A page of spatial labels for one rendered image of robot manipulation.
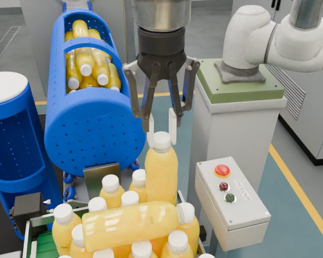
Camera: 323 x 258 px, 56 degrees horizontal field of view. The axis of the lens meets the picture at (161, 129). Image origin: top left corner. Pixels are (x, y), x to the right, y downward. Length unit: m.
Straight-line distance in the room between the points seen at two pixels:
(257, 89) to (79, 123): 0.73
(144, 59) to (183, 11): 0.10
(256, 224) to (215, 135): 0.68
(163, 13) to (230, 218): 0.44
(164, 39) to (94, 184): 0.55
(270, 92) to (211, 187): 0.65
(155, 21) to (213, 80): 0.86
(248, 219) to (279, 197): 1.62
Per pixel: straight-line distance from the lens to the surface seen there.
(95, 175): 0.89
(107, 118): 0.85
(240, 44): 1.24
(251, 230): 0.74
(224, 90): 1.24
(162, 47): 0.48
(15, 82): 1.43
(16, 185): 1.57
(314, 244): 2.15
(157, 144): 0.60
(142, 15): 0.46
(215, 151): 1.40
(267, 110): 1.35
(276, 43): 1.21
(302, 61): 1.22
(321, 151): 2.56
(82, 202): 0.93
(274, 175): 2.47
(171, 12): 0.46
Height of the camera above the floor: 1.64
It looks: 37 degrees down
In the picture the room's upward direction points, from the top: straight up
